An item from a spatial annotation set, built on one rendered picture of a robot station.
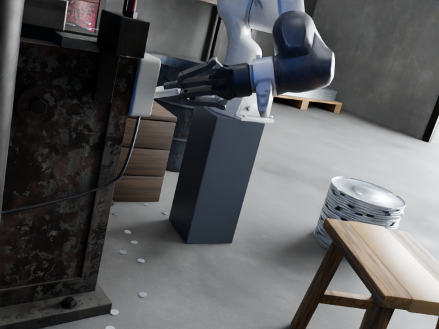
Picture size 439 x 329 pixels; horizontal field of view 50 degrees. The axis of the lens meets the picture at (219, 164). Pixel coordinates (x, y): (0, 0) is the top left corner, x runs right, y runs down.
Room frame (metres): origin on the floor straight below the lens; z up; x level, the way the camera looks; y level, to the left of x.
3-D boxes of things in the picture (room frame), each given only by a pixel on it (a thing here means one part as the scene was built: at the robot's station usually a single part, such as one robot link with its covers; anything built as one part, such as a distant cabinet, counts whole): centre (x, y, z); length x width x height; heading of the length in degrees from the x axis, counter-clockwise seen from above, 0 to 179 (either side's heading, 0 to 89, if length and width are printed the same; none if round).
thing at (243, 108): (1.59, -0.03, 0.52); 0.22 x 0.19 x 0.14; 120
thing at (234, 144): (1.57, 0.01, 0.23); 0.18 x 0.18 x 0.45; 30
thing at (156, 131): (1.78, 0.47, 0.18); 0.40 x 0.38 x 0.35; 124
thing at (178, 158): (2.29, 0.26, 0.24); 0.42 x 0.42 x 0.48
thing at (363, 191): (1.77, -0.59, 0.24); 0.29 x 0.29 x 0.01
